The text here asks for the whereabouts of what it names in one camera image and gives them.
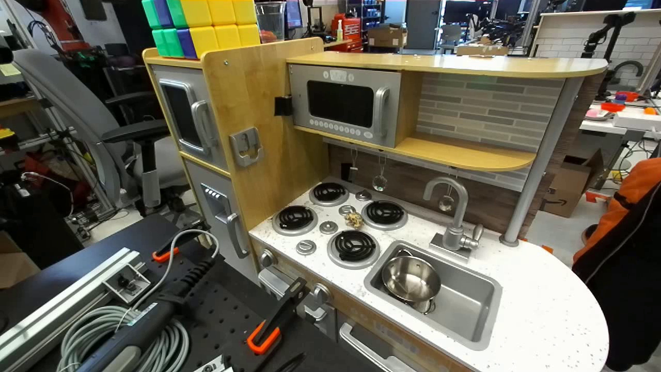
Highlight small frog toy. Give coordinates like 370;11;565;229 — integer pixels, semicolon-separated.
345;214;364;229

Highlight wooden toy kitchen unit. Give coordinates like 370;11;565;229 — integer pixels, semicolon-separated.
143;39;609;372

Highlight silver toy microwave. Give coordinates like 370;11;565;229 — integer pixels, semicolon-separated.
289;65;401;146

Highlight stainless steel pot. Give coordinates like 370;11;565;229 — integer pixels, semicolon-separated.
379;254;439;304

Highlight silver toy faucet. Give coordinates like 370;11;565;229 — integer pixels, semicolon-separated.
423;175;484;259

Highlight silver toy oven door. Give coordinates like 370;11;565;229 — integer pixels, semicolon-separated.
153;67;227;168

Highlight grey toy sink basin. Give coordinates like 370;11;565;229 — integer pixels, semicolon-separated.
366;242;501;350

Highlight front left stove burner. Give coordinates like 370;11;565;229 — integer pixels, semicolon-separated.
272;205;315;236

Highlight back right stove burner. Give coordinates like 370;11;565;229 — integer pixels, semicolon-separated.
362;200;407;229

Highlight front right stove burner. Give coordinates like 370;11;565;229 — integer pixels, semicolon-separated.
327;229;379;268

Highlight orange black bar clamp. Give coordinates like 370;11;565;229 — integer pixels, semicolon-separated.
245;280;306;355

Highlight black perforated workbench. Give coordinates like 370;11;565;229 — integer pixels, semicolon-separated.
0;218;379;372

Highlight grey office chair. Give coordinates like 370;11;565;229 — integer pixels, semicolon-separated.
14;50;188;216

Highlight colourful stacked foam blocks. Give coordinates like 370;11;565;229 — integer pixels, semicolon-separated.
140;0;260;61

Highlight cardboard box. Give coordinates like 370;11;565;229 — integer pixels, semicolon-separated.
541;152;602;218

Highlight black handheld tool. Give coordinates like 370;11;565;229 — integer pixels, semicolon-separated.
78;259;214;372

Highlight person in orange jacket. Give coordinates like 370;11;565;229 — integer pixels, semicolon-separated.
571;158;661;370

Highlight aluminium extrusion rail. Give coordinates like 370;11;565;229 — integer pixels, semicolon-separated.
0;248;151;372

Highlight coiled grey cable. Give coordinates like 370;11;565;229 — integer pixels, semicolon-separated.
56;304;191;372

